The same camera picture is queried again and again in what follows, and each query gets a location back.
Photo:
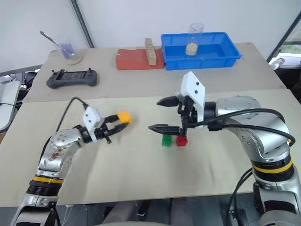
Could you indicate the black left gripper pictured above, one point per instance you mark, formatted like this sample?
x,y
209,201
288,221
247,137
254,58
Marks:
x,y
102,131

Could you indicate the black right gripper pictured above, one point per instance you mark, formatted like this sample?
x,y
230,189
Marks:
x,y
187,113

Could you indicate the yellow cube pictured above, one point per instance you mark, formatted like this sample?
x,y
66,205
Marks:
x,y
124,117

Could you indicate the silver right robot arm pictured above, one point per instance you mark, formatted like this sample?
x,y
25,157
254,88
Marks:
x,y
263,131

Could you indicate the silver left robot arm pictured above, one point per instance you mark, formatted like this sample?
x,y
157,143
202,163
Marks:
x,y
58,150

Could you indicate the green cube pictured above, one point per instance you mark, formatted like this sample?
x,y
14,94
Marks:
x,y
167,140

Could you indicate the red cube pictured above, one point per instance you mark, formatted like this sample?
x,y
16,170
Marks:
x,y
181,141

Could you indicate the grey handheld controller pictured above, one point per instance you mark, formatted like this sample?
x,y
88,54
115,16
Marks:
x,y
73,79

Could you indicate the red mat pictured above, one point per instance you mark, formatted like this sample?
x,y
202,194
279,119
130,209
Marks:
x,y
138,59

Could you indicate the wooden block with holes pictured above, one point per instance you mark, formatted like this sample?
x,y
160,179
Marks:
x,y
150,50

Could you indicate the blue plastic bin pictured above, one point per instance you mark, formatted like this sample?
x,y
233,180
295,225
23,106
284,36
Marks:
x,y
200,50

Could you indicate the glass beaker with purple label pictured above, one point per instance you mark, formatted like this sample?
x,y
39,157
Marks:
x,y
69,53

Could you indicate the metal spoon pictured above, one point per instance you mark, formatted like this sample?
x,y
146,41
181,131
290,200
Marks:
x,y
56,43

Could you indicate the grey metal pole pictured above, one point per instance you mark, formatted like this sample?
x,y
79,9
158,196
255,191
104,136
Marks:
x,y
82,22

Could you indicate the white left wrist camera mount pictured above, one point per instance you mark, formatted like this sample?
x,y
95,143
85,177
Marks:
x,y
90,120

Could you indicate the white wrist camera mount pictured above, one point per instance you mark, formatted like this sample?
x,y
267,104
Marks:
x,y
90,120
194,90

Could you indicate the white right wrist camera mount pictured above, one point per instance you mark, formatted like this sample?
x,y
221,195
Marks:
x,y
194,90

